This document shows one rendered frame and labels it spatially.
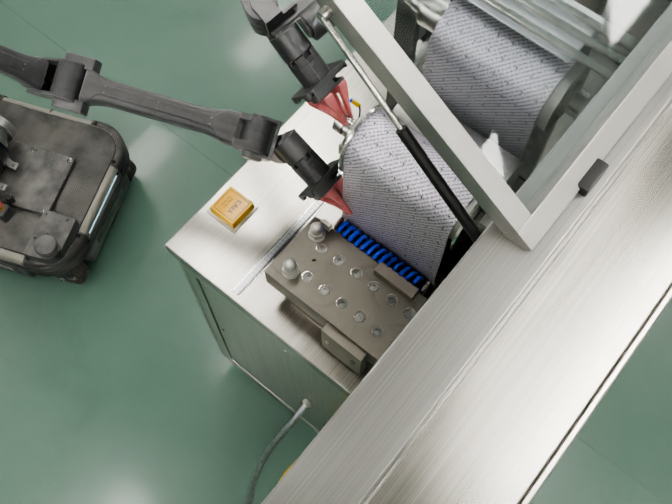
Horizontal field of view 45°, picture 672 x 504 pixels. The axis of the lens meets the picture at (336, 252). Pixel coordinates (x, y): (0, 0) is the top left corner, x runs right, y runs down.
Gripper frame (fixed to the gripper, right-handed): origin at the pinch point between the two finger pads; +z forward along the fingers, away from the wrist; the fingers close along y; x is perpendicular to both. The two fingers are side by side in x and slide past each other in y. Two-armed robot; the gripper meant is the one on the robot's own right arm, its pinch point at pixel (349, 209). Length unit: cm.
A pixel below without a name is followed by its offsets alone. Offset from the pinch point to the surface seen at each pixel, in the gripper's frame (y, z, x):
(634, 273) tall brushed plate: -4, 24, 56
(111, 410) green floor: 61, 14, -115
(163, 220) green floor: 2, -15, -132
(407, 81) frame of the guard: 13, -22, 72
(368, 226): 0.3, 4.7, 1.9
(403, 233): 0.3, 7.7, 12.7
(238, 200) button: 8.2, -14.3, -25.3
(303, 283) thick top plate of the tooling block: 16.9, 3.7, -2.7
